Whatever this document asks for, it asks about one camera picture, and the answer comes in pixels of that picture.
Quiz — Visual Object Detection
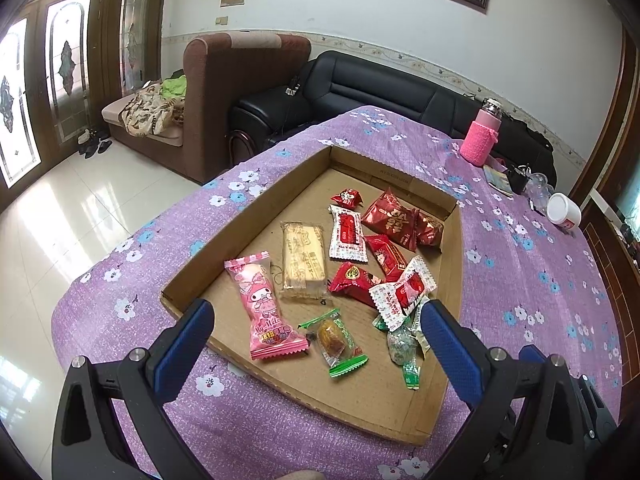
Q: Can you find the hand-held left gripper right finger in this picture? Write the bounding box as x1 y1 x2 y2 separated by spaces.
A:
420 299 588 480

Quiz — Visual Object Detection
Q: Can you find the wooden partition cabinet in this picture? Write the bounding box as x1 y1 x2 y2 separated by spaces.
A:
570 25 640 281

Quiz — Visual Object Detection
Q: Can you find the orange candy green wrapper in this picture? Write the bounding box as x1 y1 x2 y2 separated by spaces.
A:
298 308 369 378

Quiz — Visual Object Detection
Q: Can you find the small booklet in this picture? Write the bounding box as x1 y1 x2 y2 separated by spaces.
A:
482 164 515 197

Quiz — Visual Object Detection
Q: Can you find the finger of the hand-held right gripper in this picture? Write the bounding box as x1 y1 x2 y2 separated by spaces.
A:
570 375 620 463

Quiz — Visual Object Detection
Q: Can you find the dark red gold snack packet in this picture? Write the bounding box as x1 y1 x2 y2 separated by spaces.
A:
415 208 446 253

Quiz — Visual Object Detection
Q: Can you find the red snack packet yellow label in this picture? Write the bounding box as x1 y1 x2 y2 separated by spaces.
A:
327 261 386 309

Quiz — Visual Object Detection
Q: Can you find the black leather sofa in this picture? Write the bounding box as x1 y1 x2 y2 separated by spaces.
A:
227 50 558 201

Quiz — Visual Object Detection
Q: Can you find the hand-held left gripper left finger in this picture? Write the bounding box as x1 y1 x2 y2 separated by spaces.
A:
50 297 216 480

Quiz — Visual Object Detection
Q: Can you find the large red snack packet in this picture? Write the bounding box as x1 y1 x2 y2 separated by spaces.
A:
361 188 418 252

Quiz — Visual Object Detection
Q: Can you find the small red white candy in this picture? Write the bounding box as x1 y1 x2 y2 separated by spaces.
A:
332 187 363 209

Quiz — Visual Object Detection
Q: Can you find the printed blanket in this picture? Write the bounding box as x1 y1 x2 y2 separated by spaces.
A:
121 82 187 137

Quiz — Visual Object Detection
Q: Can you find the pink sleeved bottle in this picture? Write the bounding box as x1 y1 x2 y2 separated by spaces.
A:
460 97 502 163

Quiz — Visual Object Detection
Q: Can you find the white red snack packet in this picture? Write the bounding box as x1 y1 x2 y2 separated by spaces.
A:
327 204 370 264
368 255 438 332

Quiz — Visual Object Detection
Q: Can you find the beige cracker packet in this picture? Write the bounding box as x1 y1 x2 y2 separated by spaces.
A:
279 221 331 302

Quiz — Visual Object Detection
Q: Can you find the brown sofa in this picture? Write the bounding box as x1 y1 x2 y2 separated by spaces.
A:
101 30 312 186

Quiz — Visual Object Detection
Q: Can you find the shallow cardboard tray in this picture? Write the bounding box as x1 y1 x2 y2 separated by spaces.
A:
160 145 463 447

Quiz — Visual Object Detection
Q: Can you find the green cloth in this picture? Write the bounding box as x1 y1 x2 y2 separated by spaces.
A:
160 74 187 98

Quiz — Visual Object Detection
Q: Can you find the pink cartoon snack packet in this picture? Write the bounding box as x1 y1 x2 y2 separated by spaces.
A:
223 254 310 361

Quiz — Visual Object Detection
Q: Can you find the white plastic jar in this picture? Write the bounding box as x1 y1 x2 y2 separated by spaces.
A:
546 192 582 229

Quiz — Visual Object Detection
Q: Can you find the wooden glass double door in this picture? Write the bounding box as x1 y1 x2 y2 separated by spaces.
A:
0 0 166 216

